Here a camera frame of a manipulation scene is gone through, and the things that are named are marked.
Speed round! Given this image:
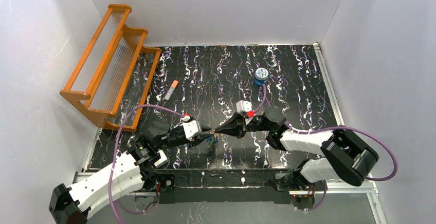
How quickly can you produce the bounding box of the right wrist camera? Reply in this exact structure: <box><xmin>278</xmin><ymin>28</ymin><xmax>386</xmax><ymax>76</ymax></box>
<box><xmin>236</xmin><ymin>100</ymin><xmax>255</xmax><ymax>118</ymax></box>

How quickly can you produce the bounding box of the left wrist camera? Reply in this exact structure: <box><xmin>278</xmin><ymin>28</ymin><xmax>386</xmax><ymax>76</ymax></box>
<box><xmin>180</xmin><ymin>114</ymin><xmax>202</xmax><ymax>141</ymax></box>

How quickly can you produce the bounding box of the orange capped white highlighter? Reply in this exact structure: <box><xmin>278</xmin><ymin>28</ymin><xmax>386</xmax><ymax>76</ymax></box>
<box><xmin>164</xmin><ymin>80</ymin><xmax>178</xmax><ymax>101</ymax></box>

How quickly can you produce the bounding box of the blue round tin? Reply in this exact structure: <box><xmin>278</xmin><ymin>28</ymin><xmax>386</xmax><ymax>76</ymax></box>
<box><xmin>253</xmin><ymin>68</ymin><xmax>269</xmax><ymax>87</ymax></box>

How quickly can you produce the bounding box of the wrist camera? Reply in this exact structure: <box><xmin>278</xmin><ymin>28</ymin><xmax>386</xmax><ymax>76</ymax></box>
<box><xmin>236</xmin><ymin>100</ymin><xmax>255</xmax><ymax>118</ymax></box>
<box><xmin>180</xmin><ymin>114</ymin><xmax>202</xmax><ymax>141</ymax></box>

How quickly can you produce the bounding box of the white label box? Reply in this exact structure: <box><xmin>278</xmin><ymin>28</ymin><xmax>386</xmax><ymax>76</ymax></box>
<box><xmin>154</xmin><ymin>150</ymin><xmax>169</xmax><ymax>168</ymax></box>

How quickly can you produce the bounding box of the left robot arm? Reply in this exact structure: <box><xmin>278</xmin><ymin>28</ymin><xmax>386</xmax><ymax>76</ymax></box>
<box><xmin>48</xmin><ymin>119</ymin><xmax>213</xmax><ymax>223</ymax></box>

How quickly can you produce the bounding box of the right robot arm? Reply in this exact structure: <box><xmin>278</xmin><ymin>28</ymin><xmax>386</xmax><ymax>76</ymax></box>
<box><xmin>215</xmin><ymin>106</ymin><xmax>379</xmax><ymax>189</ymax></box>

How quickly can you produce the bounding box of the orange wooden tiered rack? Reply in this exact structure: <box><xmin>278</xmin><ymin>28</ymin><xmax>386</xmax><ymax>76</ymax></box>
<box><xmin>60</xmin><ymin>4</ymin><xmax>161</xmax><ymax>132</ymax></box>

